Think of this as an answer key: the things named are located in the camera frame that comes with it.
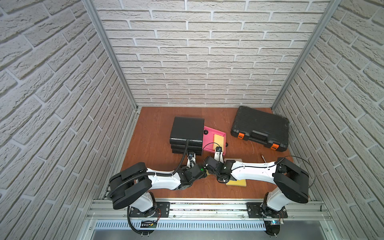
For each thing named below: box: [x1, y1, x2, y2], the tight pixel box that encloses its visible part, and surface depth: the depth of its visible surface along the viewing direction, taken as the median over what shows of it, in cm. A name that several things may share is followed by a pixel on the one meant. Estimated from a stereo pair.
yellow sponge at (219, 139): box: [213, 134, 225, 152], surface depth 97 cm
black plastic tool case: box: [230, 105, 289, 152], surface depth 99 cm
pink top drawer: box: [203, 126, 227, 156], surface depth 97 cm
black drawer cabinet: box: [169, 116, 205, 156], surface depth 83 cm
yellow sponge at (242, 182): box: [226, 179, 247, 187], surface depth 83 cm
